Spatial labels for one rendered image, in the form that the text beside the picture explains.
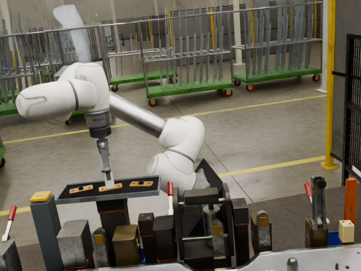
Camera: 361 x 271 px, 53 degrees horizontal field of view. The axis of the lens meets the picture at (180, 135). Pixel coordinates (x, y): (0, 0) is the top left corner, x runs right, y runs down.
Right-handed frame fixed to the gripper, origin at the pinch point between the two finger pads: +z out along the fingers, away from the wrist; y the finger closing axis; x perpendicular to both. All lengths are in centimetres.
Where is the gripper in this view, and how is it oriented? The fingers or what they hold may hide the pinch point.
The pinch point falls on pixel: (108, 177)
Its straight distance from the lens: 136.6
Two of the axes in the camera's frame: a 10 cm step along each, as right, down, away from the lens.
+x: 9.6, -1.7, 2.1
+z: 1.0, 9.5, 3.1
